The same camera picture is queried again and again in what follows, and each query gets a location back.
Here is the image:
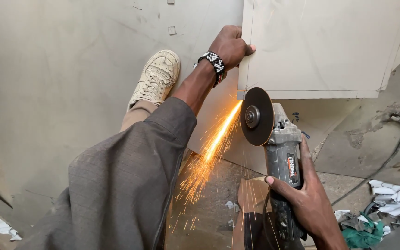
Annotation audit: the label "person's right hand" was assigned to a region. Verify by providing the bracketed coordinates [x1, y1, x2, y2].
[265, 134, 346, 241]

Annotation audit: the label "person's left hand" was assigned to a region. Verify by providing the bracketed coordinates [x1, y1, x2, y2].
[208, 25, 257, 72]

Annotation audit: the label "grey angle grinder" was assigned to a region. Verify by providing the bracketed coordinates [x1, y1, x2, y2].
[240, 87, 307, 242]

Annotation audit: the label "marked metal sheet panel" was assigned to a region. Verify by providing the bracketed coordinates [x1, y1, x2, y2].
[237, 0, 400, 100]

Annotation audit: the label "green cloth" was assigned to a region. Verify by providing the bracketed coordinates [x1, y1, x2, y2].
[341, 212, 384, 249]

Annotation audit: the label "small crumpled paper scrap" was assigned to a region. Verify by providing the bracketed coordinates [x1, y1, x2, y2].
[225, 200, 241, 213]

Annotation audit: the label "beige sneaker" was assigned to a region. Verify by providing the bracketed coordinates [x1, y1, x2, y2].
[127, 49, 181, 112]

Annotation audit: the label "heap of paper scraps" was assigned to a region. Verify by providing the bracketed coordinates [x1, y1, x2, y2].
[335, 178, 400, 244]

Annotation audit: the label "tan trouser leg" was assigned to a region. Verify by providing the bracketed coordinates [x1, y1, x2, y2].
[119, 100, 159, 133]

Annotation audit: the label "large grey metal sheet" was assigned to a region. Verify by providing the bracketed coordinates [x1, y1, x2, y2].
[0, 0, 246, 240]

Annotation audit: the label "grey jacket sleeve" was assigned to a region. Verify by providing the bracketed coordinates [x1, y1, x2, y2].
[15, 97, 198, 250]

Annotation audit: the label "white paper scraps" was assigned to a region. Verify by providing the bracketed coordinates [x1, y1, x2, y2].
[0, 200, 23, 242]

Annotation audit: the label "black white beaded bracelet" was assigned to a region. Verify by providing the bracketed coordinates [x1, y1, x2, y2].
[197, 51, 226, 88]

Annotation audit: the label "black power cable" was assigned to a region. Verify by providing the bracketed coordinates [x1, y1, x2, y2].
[331, 113, 400, 206]

